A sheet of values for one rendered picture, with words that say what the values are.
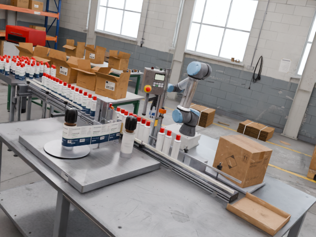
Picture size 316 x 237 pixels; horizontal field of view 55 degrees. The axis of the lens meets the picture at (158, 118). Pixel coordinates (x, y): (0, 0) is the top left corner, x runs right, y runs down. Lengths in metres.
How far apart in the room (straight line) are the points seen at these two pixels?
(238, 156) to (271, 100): 5.46
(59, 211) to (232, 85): 6.39
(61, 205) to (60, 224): 0.13
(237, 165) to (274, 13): 5.77
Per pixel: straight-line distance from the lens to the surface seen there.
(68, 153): 2.14
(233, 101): 7.85
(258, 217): 2.01
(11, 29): 7.87
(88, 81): 4.46
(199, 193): 2.06
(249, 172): 2.23
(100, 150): 2.26
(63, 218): 2.03
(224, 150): 2.30
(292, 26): 7.57
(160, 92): 2.44
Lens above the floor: 1.79
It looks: 16 degrees down
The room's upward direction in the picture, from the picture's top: 11 degrees clockwise
